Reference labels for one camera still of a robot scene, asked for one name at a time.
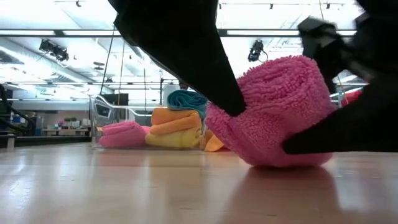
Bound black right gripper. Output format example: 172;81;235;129
282;14;398;156

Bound blue microfiber towel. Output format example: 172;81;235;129
167;90;208;119

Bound pink microfiber towel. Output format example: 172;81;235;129
205;55;338;168
98;121;150;149

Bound orange microfiber towel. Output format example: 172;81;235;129
150;107;203;136
200;129;225;152

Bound yellow microfiber towel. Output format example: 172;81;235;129
145;127;203;149

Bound black monitor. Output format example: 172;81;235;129
101;93;129;106

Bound clear plastic bin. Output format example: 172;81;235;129
89;95;208;151

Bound black overhead beam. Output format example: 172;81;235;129
0;29;358;38

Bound background workbench with items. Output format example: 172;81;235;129
42;117;91;137

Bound yellow hanging cable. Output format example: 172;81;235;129
337;76;349;106

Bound thin hanging cord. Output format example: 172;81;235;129
117;40;126;106

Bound black ceiling camera with cable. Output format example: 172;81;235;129
248;39;269;63

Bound black hanging cable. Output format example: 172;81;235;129
99;26;116;95

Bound black ceiling camera rig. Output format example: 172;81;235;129
39;39;70;62

